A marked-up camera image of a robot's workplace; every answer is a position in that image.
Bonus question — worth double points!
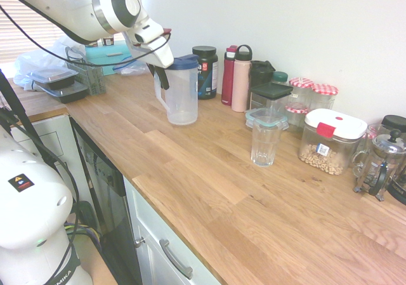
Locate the jar with black lid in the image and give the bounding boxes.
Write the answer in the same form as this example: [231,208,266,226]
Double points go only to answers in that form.
[380,114,406,137]

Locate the small jar red gingham lid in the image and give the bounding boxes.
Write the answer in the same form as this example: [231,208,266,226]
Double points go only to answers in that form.
[284,103,310,133]

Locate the clear glass mug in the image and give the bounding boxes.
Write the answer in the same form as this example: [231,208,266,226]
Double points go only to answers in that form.
[351,123,391,180]

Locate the clear pitcher with blue lid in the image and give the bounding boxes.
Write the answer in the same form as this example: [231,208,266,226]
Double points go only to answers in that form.
[153,53,200,127]

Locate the black protein powder tub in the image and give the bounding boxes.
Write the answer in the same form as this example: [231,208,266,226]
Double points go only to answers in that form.
[192,45,219,101]

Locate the window blinds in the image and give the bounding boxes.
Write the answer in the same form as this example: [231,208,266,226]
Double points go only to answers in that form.
[0,0,100,65]

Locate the teal box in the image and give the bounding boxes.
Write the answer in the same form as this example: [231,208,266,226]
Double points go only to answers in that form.
[84,41,134,77]

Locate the glass jar red gingham lid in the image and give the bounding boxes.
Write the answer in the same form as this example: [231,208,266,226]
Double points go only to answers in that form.
[288,76,315,109]
[310,83,340,113]

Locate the clear zip bag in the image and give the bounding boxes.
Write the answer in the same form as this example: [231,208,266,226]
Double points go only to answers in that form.
[112,59,150,77]

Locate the white cabinet front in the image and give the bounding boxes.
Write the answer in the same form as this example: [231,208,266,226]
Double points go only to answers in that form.
[122,176,220,285]

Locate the pink bottle with black lid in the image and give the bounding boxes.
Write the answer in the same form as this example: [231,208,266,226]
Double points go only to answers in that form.
[231,44,254,113]

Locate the coloured cable bundle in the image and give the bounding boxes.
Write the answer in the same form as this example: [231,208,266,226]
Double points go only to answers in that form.
[63,221,103,246]

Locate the silver drawer handle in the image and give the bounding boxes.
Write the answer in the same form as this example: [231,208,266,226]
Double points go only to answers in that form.
[158,238,195,281]

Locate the black shaker bottle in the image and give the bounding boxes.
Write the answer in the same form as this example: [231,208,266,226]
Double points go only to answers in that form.
[250,60,277,89]

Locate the jar with green lid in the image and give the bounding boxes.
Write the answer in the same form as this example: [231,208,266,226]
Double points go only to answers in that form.
[272,70,291,88]

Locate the cereal container with white lid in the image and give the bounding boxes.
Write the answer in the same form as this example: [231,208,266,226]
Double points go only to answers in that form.
[298,108,369,176]

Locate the black round appliance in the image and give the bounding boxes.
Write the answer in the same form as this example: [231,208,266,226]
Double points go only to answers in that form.
[388,169,406,207]

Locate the white plastic bag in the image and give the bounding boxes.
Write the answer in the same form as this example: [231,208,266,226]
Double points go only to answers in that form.
[13,36,87,91]

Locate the clear drinking glass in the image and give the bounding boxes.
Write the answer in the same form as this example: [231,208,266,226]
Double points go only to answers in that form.
[250,116,284,168]

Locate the glass container with teal lid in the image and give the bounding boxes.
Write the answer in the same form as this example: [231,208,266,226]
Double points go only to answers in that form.
[244,107,291,132]

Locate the black stand pole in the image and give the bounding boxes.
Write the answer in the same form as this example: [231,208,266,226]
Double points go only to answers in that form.
[0,69,81,210]

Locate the glass French press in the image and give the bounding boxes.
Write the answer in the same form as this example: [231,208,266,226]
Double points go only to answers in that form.
[352,128,406,202]

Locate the dark red water bottle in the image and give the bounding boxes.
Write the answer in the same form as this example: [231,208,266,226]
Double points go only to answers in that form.
[221,44,239,106]

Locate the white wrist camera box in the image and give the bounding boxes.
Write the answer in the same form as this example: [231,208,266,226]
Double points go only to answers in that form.
[131,19,173,45]

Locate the square container with black lid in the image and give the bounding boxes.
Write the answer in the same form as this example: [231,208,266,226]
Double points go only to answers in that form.
[249,82,294,115]

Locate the black plastic food container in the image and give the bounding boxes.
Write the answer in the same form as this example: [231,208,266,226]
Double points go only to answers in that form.
[37,81,90,105]
[26,68,79,91]

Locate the grey cutlery basket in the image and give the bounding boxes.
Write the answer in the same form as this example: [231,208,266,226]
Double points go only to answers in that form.
[65,46,107,96]

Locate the black dishwasher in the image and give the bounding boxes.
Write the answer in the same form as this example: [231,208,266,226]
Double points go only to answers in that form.
[70,116,144,285]

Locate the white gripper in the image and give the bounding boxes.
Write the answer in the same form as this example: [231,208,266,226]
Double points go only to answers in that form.
[122,30,175,91]

